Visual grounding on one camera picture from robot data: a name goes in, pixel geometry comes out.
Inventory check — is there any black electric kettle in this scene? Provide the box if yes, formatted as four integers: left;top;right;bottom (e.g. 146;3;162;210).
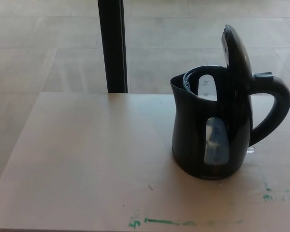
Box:
169;24;290;181

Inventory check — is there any black vertical post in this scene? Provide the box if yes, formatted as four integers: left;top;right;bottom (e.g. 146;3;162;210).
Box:
97;0;129;94

